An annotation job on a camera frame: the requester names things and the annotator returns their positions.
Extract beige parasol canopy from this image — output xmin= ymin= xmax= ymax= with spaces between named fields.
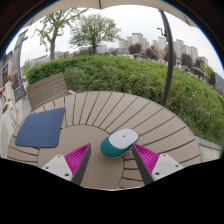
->
xmin=23 ymin=0 xmax=198 ymax=28

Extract dark blue mouse pad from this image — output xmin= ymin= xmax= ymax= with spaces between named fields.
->
xmin=14 ymin=106 xmax=67 ymax=149

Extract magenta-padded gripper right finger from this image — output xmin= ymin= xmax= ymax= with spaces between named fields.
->
xmin=131 ymin=143 xmax=184 ymax=186

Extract white planter with flowers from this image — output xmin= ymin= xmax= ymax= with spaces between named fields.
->
xmin=1 ymin=101 xmax=18 ymax=134

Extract white and teal computer mouse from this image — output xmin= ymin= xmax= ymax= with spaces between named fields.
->
xmin=99 ymin=127 xmax=140 ymax=160

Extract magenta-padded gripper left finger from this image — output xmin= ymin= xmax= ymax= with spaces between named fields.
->
xmin=41 ymin=143 xmax=92 ymax=186

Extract curved dark parasol pole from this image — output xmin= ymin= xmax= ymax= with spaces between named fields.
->
xmin=158 ymin=9 xmax=175 ymax=108

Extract tall thin-crowned tree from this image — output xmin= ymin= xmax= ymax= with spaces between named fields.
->
xmin=33 ymin=8 xmax=88 ymax=62

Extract slatted wooden outdoor chair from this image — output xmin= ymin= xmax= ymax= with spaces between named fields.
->
xmin=26 ymin=71 xmax=76 ymax=111

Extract trimmed green hedge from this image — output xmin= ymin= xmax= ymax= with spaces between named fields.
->
xmin=25 ymin=54 xmax=224 ymax=146

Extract tall dark sign board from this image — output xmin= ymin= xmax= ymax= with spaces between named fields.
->
xmin=11 ymin=29 xmax=29 ymax=103

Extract round full-crowned tree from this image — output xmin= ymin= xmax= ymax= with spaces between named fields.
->
xmin=69 ymin=13 xmax=122 ymax=55

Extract distant high-rise buildings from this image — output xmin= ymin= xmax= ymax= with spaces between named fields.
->
xmin=118 ymin=32 xmax=209 ymax=68

